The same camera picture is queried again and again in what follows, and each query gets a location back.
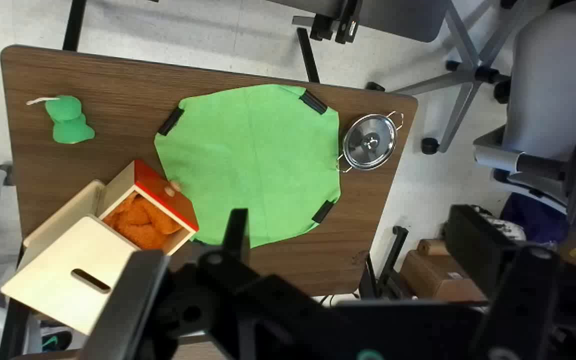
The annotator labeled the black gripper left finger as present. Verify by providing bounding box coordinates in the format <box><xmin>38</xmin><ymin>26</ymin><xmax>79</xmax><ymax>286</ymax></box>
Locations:
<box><xmin>76</xmin><ymin>251</ymin><xmax>172</xmax><ymax>360</ymax></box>

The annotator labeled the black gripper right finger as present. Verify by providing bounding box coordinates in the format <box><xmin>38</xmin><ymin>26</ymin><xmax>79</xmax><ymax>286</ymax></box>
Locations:
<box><xmin>475</xmin><ymin>246</ymin><xmax>562</xmax><ymax>360</ymax></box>

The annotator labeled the green cloth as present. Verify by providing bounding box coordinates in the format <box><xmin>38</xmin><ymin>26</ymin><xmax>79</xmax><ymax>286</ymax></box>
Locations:
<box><xmin>152</xmin><ymin>83</ymin><xmax>344</xmax><ymax>251</ymax></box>

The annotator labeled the orange cloth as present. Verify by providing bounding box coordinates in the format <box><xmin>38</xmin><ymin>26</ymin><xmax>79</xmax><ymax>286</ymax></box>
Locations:
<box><xmin>105</xmin><ymin>193</ymin><xmax>185</xmax><ymax>252</ymax></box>

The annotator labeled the light wooden slotted box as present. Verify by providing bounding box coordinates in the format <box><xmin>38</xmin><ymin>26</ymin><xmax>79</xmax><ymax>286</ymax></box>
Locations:
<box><xmin>0</xmin><ymin>178</ymin><xmax>145</xmax><ymax>336</ymax></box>

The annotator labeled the black equipment case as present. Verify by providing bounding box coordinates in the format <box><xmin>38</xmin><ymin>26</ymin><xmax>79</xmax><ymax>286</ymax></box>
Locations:
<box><xmin>442</xmin><ymin>203</ymin><xmax>536</xmax><ymax>296</ymax></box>

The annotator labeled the brown cardboard box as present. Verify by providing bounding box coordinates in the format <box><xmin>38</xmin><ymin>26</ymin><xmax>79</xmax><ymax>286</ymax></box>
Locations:
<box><xmin>401</xmin><ymin>238</ymin><xmax>486</xmax><ymax>304</ymax></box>

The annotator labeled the orange fronted wooden drawer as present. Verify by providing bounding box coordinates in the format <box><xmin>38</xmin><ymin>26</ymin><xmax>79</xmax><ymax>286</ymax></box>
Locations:
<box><xmin>97</xmin><ymin>159</ymin><xmax>200</xmax><ymax>258</ymax></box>

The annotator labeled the black tape piece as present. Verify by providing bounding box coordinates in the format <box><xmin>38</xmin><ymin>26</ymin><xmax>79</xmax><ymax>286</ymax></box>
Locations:
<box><xmin>310</xmin><ymin>198</ymin><xmax>338</xmax><ymax>226</ymax></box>
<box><xmin>157</xmin><ymin>106</ymin><xmax>187</xmax><ymax>139</ymax></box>
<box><xmin>298</xmin><ymin>88</ymin><xmax>331</xmax><ymax>116</ymax></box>

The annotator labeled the green plush toy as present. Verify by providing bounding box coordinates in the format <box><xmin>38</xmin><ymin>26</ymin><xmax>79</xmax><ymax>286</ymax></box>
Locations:
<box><xmin>26</xmin><ymin>95</ymin><xmax>98</xmax><ymax>147</ymax></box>

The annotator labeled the grey office chair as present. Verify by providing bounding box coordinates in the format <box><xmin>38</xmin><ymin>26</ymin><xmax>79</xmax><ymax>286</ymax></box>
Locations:
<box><xmin>395</xmin><ymin>0</ymin><xmax>576</xmax><ymax>228</ymax></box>

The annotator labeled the dark grey chair seat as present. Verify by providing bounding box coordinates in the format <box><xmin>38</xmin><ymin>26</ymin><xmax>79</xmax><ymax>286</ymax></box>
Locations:
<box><xmin>267</xmin><ymin>0</ymin><xmax>454</xmax><ymax>46</ymax></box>

